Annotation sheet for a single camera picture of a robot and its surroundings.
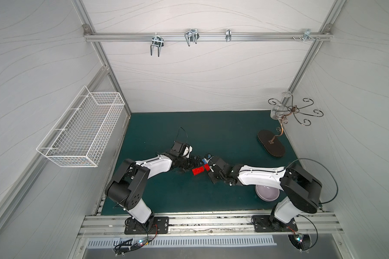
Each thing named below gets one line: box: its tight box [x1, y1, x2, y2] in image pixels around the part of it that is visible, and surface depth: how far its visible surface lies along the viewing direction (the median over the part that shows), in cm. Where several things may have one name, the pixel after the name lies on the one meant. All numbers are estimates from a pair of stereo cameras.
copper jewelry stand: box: [257, 90, 325, 157], surface depth 84 cm
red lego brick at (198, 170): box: [191, 166, 205, 176], surface depth 89 cm
